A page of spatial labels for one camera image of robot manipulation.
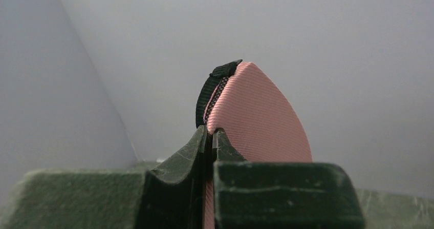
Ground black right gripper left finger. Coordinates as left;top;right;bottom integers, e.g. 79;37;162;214
1;126;207;228

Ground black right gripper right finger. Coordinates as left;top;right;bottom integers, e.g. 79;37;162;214
212;129;366;228

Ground pink bra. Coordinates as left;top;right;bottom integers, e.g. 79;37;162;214
195;59;313;229

